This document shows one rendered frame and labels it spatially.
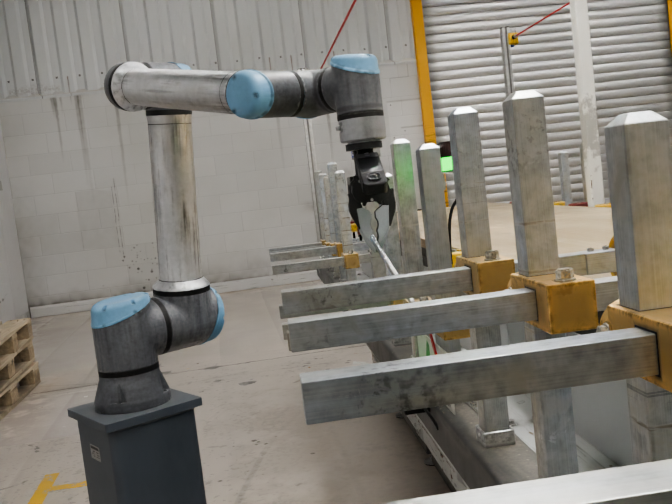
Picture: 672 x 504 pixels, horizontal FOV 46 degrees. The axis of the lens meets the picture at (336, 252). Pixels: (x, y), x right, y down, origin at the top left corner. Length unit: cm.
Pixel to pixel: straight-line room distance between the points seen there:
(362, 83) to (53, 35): 823
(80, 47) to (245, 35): 183
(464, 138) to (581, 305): 37
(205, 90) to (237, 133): 766
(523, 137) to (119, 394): 140
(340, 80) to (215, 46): 795
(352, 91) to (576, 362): 101
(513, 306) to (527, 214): 10
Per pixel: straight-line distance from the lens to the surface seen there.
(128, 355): 202
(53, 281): 949
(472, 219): 111
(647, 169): 64
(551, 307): 81
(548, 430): 92
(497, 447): 117
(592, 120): 316
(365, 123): 151
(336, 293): 105
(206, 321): 212
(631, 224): 64
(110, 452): 202
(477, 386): 57
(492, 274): 105
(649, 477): 36
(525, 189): 87
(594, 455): 136
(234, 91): 154
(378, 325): 81
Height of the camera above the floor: 109
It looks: 5 degrees down
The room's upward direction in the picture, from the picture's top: 7 degrees counter-clockwise
